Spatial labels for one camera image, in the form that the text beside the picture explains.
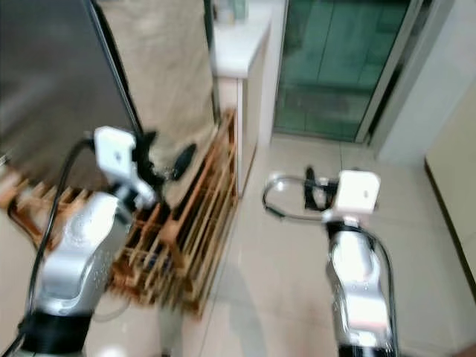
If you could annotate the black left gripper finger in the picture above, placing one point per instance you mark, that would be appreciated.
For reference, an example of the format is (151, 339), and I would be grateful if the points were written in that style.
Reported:
(182, 161)

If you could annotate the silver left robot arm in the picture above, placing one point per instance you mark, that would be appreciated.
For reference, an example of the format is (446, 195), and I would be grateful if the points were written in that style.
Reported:
(82, 245)

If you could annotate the white counter cabinet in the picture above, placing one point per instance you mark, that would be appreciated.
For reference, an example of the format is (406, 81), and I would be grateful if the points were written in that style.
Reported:
(238, 44)

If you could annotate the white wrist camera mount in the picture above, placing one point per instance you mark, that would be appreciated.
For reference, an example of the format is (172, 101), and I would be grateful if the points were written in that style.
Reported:
(357, 193)
(115, 156)

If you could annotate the wooden slatted rack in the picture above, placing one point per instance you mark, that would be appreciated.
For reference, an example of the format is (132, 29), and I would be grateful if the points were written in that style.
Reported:
(193, 223)

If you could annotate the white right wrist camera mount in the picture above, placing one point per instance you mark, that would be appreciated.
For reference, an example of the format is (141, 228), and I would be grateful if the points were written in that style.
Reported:
(357, 193)

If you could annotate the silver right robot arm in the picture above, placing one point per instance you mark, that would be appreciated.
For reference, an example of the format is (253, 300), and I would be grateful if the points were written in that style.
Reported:
(353, 282)

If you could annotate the beige cabinet with dark base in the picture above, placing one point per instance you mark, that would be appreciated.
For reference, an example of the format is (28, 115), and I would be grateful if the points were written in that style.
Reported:
(454, 186)

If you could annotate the beige ribbed cloth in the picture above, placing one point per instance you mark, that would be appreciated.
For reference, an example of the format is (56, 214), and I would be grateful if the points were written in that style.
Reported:
(163, 67)

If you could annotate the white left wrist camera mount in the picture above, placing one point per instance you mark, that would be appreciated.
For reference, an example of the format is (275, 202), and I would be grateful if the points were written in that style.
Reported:
(115, 156)

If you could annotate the green glass sliding door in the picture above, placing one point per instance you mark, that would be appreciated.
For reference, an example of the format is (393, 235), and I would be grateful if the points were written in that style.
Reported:
(327, 59)

